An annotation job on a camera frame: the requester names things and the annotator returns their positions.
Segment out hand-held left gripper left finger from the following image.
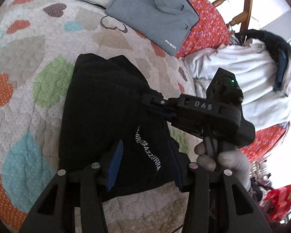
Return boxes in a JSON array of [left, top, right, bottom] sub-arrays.
[[19, 139, 124, 233]]

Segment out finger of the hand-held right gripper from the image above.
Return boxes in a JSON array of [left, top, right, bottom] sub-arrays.
[[152, 107, 178, 125], [141, 93, 182, 108]]

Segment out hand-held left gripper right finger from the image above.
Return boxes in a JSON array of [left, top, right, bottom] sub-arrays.
[[168, 141, 273, 233]]

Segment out black pants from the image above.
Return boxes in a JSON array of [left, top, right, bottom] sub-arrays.
[[59, 53, 192, 202]]

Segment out person's right hand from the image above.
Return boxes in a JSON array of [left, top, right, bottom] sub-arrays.
[[194, 141, 253, 192]]

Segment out white crumpled cloth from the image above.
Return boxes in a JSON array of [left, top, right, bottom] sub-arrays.
[[179, 37, 291, 131]]

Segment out dark blue garment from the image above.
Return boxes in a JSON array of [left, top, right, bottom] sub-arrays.
[[240, 29, 291, 95]]

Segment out grey laptop sleeve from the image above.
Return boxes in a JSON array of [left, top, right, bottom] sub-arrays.
[[105, 0, 200, 56]]

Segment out red floral cloth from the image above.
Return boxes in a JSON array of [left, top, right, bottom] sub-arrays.
[[171, 0, 290, 162]]

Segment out red patterned cloth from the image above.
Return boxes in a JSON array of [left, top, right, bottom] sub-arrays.
[[262, 184, 291, 215]]

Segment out wooden chair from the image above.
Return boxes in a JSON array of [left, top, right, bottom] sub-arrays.
[[212, 0, 254, 33]]

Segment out heart patterned quilt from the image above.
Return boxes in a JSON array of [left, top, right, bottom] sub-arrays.
[[0, 0, 209, 233]]

